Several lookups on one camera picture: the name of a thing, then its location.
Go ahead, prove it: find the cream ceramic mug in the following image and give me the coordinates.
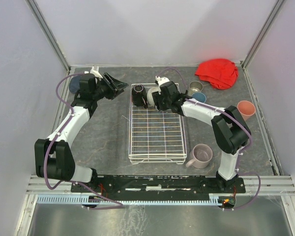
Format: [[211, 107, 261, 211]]
[[147, 87, 160, 107]]

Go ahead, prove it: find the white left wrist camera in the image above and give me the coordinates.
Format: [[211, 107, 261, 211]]
[[84, 65, 103, 79]]

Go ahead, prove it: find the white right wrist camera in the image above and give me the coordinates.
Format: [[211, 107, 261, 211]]
[[155, 76, 170, 87]]

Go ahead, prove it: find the red cloth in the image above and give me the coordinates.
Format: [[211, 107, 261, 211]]
[[195, 59, 239, 90]]

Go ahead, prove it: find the pink plastic cup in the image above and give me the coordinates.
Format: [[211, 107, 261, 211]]
[[237, 100, 256, 121]]

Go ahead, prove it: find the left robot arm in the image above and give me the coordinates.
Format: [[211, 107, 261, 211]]
[[34, 72, 129, 183]]

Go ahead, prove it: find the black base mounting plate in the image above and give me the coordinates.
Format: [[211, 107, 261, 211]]
[[70, 173, 246, 200]]

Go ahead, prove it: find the blue plastic cup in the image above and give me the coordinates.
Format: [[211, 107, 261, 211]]
[[192, 92, 207, 103]]

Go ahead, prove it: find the lilac ceramic mug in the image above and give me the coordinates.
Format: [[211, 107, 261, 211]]
[[185, 144, 213, 169]]

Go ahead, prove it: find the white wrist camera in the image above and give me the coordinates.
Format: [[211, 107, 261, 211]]
[[155, 76, 170, 87], [84, 65, 103, 79]]

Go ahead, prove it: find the black mug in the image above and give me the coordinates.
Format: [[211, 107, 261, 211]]
[[131, 84, 148, 109]]

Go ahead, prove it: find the white wire dish rack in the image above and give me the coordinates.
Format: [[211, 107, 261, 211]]
[[128, 95, 187, 165]]

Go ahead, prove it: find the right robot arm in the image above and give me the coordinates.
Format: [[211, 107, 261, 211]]
[[147, 81, 252, 189]]

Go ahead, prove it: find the dark blue cloth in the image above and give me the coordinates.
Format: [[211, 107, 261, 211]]
[[68, 75, 82, 94]]

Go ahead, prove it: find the white slotted cable duct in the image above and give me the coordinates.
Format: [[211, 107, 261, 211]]
[[36, 194, 222, 206]]

